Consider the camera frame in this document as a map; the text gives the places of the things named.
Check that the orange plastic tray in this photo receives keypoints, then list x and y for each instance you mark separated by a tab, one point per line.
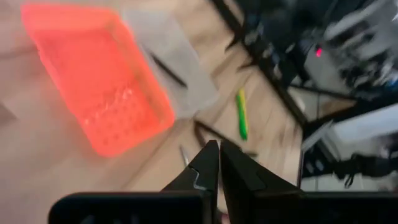
99	87

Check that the translucent purple pen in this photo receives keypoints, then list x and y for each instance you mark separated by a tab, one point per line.
184	155

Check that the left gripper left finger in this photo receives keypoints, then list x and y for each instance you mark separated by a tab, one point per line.
205	168

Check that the black pen with thin barrel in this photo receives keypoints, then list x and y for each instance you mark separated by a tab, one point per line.
168	71

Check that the black table edge rail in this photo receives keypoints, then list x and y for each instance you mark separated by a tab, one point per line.
280	90

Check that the slim black pen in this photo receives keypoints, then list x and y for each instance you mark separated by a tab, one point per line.
211	130

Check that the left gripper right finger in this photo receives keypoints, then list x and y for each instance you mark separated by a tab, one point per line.
239	174

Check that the green yellow pen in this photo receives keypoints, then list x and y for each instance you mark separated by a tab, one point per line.
242	118

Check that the translucent plastic supply box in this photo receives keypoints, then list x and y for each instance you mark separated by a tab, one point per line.
199	93

